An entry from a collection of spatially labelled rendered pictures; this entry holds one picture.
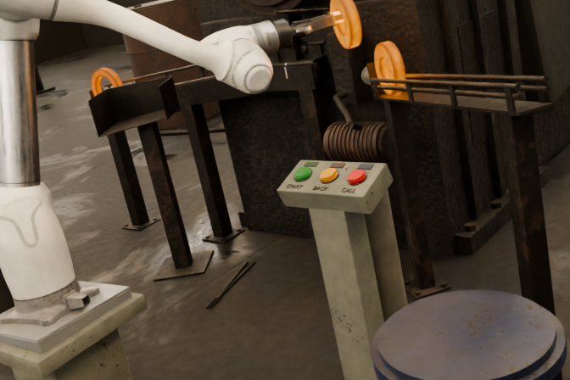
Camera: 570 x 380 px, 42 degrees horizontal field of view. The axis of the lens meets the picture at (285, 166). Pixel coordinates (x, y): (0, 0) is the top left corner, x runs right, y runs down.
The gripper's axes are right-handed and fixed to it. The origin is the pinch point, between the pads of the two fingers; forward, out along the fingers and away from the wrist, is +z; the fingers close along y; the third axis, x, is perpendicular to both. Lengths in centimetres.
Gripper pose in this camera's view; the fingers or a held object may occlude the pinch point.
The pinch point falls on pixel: (343, 14)
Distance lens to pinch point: 210.8
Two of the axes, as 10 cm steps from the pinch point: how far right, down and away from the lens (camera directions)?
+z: 9.3, -3.1, 1.9
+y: 2.6, 2.2, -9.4
